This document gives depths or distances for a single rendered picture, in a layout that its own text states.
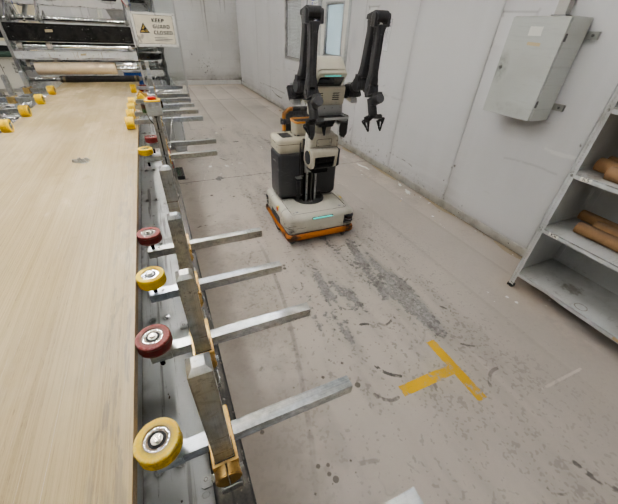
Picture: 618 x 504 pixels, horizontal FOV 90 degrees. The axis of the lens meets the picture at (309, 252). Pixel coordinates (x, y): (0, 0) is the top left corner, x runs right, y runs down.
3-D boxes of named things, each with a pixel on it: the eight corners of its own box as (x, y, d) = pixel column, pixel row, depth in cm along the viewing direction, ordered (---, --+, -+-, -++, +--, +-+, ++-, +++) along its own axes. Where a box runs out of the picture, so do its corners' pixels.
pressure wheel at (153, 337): (154, 383, 76) (141, 354, 70) (141, 362, 81) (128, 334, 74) (184, 363, 81) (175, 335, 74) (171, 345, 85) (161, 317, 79)
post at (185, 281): (220, 389, 93) (191, 264, 65) (222, 399, 91) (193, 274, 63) (208, 393, 92) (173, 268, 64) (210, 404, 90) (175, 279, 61)
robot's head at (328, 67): (307, 71, 209) (313, 53, 195) (334, 71, 216) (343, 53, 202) (312, 89, 207) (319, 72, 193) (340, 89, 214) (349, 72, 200)
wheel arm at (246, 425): (344, 382, 78) (346, 373, 76) (351, 394, 76) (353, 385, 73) (158, 458, 63) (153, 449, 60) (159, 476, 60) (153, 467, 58)
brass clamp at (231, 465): (231, 414, 71) (229, 402, 68) (246, 477, 61) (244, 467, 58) (203, 424, 69) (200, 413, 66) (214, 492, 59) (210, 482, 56)
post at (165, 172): (195, 276, 127) (169, 163, 99) (196, 282, 125) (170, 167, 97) (186, 278, 126) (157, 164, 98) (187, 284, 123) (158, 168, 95)
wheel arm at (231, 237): (260, 234, 133) (259, 226, 131) (262, 238, 131) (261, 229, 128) (150, 255, 118) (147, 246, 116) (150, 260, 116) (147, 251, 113)
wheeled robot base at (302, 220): (265, 209, 310) (263, 186, 295) (322, 200, 331) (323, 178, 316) (287, 245, 260) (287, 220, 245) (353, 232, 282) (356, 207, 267)
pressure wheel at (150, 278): (144, 311, 95) (133, 283, 88) (146, 294, 101) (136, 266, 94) (171, 306, 97) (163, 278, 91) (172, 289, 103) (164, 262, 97)
